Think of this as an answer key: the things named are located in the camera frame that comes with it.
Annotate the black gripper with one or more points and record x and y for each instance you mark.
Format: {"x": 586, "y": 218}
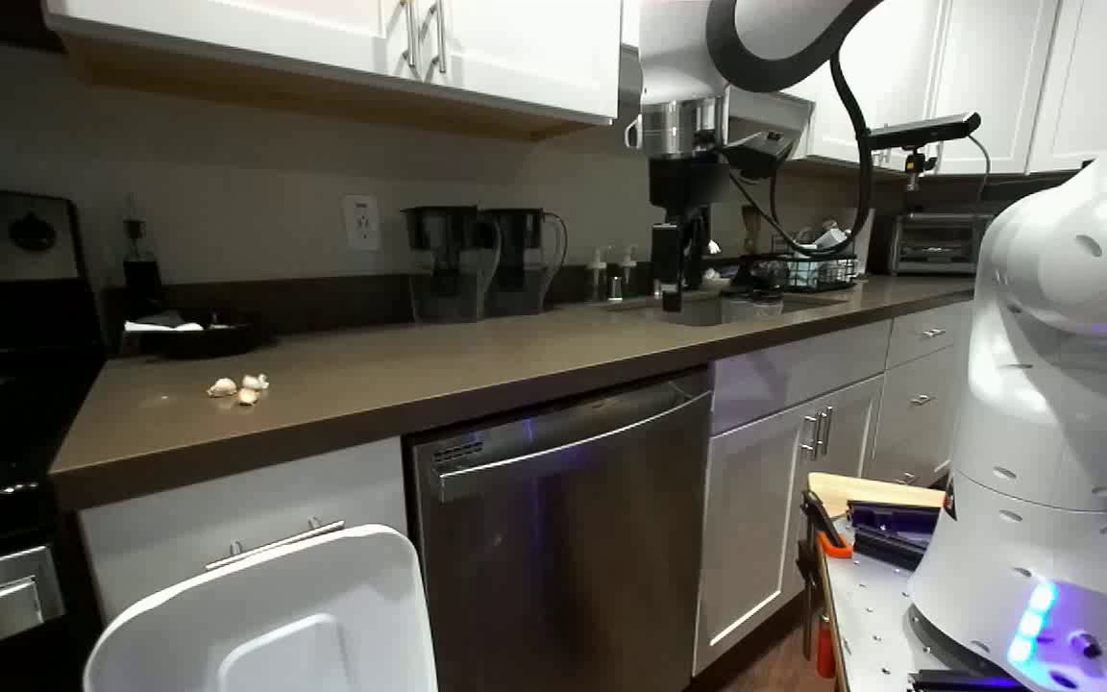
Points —
{"x": 686, "y": 191}

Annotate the bare garlic clove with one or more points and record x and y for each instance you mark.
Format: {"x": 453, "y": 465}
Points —
{"x": 249, "y": 398}

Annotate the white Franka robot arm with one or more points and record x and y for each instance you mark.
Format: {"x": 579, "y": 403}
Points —
{"x": 1057, "y": 385}

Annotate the small soap bottle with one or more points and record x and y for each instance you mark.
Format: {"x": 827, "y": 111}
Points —
{"x": 598, "y": 279}
{"x": 627, "y": 273}

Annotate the dish rack with dishes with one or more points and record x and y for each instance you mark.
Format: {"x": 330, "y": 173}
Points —
{"x": 804, "y": 269}

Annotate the white base cabinet unit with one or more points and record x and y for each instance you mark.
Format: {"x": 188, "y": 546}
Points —
{"x": 758, "y": 511}

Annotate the stainless steel dishwasher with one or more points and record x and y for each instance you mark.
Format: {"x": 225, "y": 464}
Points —
{"x": 566, "y": 540}

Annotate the wooden board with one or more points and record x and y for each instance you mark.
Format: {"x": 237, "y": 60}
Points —
{"x": 882, "y": 490}

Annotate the black flat device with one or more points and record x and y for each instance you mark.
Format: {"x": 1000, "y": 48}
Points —
{"x": 895, "y": 528}

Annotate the orange clamp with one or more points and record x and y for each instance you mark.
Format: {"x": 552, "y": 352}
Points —
{"x": 825, "y": 647}

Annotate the garlic clove with loose peel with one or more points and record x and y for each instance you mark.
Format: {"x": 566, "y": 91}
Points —
{"x": 256, "y": 383}

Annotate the small white garlic clove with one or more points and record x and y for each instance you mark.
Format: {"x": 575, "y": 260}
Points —
{"x": 222, "y": 385}

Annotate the black shallow pan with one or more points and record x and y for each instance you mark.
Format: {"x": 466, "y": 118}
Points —
{"x": 192, "y": 334}

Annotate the white drawer front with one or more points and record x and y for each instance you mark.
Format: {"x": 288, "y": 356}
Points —
{"x": 234, "y": 503}

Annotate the dark glass bottle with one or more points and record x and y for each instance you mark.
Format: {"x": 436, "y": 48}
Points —
{"x": 142, "y": 268}

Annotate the black stove knob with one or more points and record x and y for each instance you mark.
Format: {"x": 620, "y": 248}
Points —
{"x": 33, "y": 233}

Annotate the black kitchen stove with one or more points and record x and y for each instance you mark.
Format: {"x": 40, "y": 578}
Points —
{"x": 1, "y": 423}

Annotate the black camera on stand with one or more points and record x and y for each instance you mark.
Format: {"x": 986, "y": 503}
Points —
{"x": 926, "y": 132}

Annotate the white wall outlet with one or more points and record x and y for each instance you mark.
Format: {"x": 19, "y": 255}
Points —
{"x": 362, "y": 221}

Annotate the white corner wall cabinet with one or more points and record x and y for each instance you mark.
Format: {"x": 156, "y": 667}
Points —
{"x": 989, "y": 77}

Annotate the wide white wall cabinet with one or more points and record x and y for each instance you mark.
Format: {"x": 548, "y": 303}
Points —
{"x": 326, "y": 50}

